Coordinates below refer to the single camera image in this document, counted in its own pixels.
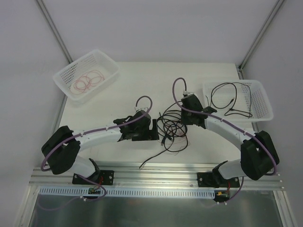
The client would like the black usb cable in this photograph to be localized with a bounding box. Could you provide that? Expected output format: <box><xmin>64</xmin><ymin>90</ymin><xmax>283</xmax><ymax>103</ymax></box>
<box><xmin>156</xmin><ymin>103</ymin><xmax>190</xmax><ymax>154</ymax></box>
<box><xmin>223</xmin><ymin>82</ymin><xmax>254</xmax><ymax>119</ymax></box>

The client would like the thin black wire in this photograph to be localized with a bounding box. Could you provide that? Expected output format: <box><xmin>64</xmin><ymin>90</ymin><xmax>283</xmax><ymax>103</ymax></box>
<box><xmin>205</xmin><ymin>82</ymin><xmax>237</xmax><ymax>117</ymax></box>

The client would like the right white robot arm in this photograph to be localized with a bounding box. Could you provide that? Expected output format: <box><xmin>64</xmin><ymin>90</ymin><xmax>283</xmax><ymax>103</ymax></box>
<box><xmin>181</xmin><ymin>93</ymin><xmax>280</xmax><ymax>187</ymax></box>

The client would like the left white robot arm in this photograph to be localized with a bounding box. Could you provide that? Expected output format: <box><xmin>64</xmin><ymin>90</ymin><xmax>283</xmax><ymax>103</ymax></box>
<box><xmin>41</xmin><ymin>110</ymin><xmax>159</xmax><ymax>184</ymax></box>

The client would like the right white plastic basket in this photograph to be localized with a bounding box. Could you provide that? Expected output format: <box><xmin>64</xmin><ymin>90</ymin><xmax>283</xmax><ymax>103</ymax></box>
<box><xmin>202</xmin><ymin>80</ymin><xmax>274</xmax><ymax>122</ymax></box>

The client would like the white plastic basket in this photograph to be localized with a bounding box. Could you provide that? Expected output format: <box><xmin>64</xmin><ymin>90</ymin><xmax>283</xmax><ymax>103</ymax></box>
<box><xmin>202</xmin><ymin>80</ymin><xmax>274</xmax><ymax>122</ymax></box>
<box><xmin>53</xmin><ymin>49</ymin><xmax>120</xmax><ymax>105</ymax></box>

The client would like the left white plastic basket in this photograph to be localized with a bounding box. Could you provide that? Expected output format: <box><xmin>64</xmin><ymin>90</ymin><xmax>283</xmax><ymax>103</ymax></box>
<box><xmin>53</xmin><ymin>49</ymin><xmax>120</xmax><ymax>105</ymax></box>

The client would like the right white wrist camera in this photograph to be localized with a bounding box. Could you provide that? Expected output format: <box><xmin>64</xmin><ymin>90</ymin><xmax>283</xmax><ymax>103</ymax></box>
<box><xmin>183</xmin><ymin>90</ymin><xmax>196</xmax><ymax>97</ymax></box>

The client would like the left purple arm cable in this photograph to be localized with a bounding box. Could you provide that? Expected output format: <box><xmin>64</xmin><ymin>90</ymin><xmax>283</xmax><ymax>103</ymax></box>
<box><xmin>41</xmin><ymin>96</ymin><xmax>153</xmax><ymax>171</ymax></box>

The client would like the thick black cable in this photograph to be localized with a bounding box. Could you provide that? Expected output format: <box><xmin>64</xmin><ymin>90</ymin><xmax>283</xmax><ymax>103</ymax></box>
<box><xmin>139</xmin><ymin>148</ymin><xmax>169</xmax><ymax>170</ymax></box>

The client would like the aluminium mounting rail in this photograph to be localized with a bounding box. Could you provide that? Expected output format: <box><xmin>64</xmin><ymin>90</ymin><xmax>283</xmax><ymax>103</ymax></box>
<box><xmin>29</xmin><ymin>161</ymin><xmax>286</xmax><ymax>191</ymax></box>

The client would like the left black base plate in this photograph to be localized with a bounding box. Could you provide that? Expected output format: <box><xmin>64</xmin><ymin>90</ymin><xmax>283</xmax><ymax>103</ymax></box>
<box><xmin>72</xmin><ymin>170</ymin><xmax>115</xmax><ymax>186</ymax></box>

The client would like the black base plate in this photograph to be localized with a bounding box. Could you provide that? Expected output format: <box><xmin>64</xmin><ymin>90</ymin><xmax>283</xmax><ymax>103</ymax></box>
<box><xmin>196</xmin><ymin>172</ymin><xmax>240</xmax><ymax>188</ymax></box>
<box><xmin>72</xmin><ymin>170</ymin><xmax>115</xmax><ymax>186</ymax></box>

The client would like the right aluminium frame post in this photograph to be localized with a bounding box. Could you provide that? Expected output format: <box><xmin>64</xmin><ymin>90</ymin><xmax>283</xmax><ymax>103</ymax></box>
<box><xmin>239</xmin><ymin>0</ymin><xmax>285</xmax><ymax>72</ymax></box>

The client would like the aluminium frame post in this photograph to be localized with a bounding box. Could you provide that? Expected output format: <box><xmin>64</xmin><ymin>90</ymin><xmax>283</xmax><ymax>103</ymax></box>
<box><xmin>35</xmin><ymin>0</ymin><xmax>73</xmax><ymax>63</ymax></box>
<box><xmin>239</xmin><ymin>0</ymin><xmax>285</xmax><ymax>72</ymax></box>

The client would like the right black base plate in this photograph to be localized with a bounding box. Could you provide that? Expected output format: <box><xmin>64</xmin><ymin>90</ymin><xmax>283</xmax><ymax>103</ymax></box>
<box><xmin>196</xmin><ymin>172</ymin><xmax>240</xmax><ymax>188</ymax></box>

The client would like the white slotted cable duct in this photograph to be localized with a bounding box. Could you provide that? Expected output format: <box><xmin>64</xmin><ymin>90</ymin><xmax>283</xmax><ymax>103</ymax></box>
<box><xmin>39</xmin><ymin>186</ymin><xmax>215</xmax><ymax>199</ymax></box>

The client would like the left aluminium frame post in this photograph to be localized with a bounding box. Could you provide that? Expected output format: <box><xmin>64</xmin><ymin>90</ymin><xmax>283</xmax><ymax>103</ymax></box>
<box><xmin>35</xmin><ymin>0</ymin><xmax>73</xmax><ymax>63</ymax></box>

